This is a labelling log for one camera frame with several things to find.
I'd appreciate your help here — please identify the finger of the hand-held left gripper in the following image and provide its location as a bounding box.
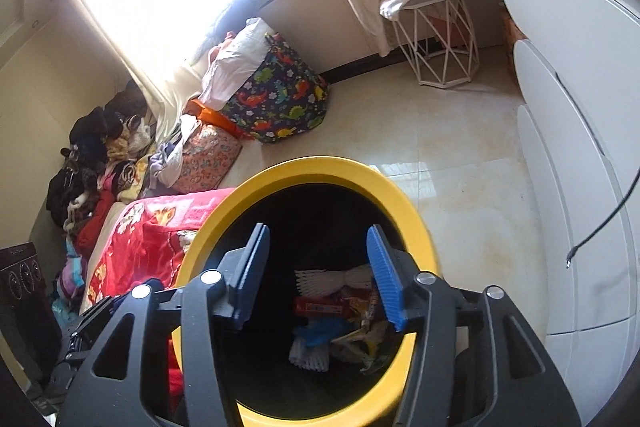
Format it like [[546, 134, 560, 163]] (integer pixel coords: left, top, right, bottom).
[[59, 294, 129, 361]]

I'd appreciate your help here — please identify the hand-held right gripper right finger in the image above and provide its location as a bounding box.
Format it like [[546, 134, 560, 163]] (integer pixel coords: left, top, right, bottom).
[[366, 224, 583, 427]]

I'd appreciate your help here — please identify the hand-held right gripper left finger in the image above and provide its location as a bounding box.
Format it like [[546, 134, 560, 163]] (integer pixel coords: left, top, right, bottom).
[[55, 223, 272, 427]]

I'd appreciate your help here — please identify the yellow white snack wrapper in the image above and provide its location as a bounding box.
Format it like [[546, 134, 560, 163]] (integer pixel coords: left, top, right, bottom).
[[330, 326, 397, 369]]

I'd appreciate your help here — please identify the white foam fruit net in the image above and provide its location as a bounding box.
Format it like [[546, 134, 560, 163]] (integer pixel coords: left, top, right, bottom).
[[289, 339, 332, 371], [295, 266, 383, 297]]

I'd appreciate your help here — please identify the red white snack wrapper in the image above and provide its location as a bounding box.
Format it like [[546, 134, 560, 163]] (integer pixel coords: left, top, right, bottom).
[[294, 296, 352, 319]]

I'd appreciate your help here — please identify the blue wrapper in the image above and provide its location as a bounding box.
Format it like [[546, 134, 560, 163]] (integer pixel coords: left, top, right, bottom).
[[294, 318, 352, 349]]

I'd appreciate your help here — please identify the yellow rimmed black trash bin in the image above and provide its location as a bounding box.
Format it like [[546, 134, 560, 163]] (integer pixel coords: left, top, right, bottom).
[[170, 157, 441, 425]]

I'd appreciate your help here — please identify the striped colourful cloth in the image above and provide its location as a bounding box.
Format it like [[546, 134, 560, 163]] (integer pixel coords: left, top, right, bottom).
[[54, 251, 89, 299]]

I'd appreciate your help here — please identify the red folded cloth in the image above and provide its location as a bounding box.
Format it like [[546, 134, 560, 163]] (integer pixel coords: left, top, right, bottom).
[[74, 191, 117, 254]]

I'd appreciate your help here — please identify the beige bed sheet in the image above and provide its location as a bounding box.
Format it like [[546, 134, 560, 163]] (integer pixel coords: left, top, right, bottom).
[[92, 201, 127, 269]]

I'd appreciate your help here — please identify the red floral blanket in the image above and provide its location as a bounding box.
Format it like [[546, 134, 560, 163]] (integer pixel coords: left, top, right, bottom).
[[80, 186, 237, 413]]

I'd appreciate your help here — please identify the pink floral bag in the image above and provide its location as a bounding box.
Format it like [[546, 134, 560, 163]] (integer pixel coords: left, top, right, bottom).
[[174, 123, 244, 194]]

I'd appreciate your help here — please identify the pale purple cloth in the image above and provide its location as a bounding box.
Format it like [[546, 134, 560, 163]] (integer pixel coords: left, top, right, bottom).
[[149, 136, 187, 188]]

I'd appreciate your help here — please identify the pile of clothes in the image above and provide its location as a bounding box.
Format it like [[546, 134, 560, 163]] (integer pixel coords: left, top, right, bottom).
[[46, 79, 157, 229]]

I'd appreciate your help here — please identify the orange bag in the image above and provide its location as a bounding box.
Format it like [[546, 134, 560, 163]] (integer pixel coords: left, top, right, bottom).
[[186, 98, 242, 136]]

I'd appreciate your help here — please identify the dinosaur print laundry basket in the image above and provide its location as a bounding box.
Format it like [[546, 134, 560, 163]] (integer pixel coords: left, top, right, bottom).
[[219, 33, 332, 144]]

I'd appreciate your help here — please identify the white bag in basket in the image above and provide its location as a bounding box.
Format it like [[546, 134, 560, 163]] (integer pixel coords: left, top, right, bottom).
[[199, 18, 274, 108]]

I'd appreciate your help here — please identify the orange patterned box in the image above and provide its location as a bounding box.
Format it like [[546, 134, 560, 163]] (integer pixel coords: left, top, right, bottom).
[[501, 13, 527, 58]]

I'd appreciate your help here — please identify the black charging cable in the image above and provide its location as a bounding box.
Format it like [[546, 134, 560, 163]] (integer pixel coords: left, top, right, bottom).
[[554, 71, 640, 269]]

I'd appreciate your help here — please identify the white wire stool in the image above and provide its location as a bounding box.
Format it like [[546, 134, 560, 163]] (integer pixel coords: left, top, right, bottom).
[[379, 0, 482, 88]]

